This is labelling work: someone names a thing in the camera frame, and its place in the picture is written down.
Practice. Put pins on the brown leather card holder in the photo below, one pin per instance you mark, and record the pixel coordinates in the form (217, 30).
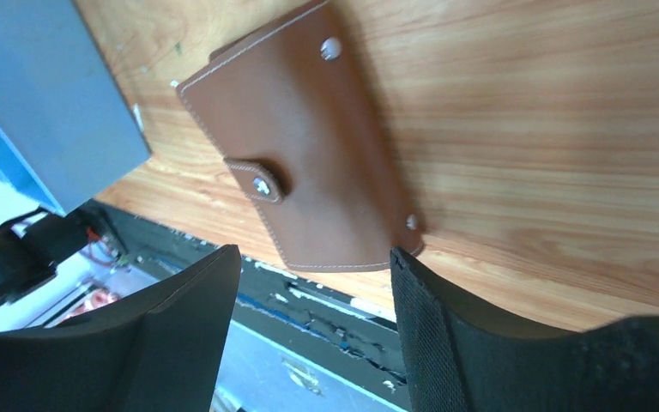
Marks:
(288, 109)

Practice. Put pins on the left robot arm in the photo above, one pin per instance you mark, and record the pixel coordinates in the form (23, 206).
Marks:
(32, 245)

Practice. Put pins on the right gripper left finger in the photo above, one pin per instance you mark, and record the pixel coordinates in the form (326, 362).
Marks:
(158, 349)

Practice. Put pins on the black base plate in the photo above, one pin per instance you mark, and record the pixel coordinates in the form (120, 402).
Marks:
(296, 345)

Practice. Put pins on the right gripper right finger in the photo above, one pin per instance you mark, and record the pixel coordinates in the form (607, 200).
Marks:
(463, 353)

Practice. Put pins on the blue three-compartment box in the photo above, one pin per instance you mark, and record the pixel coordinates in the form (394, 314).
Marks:
(66, 131)

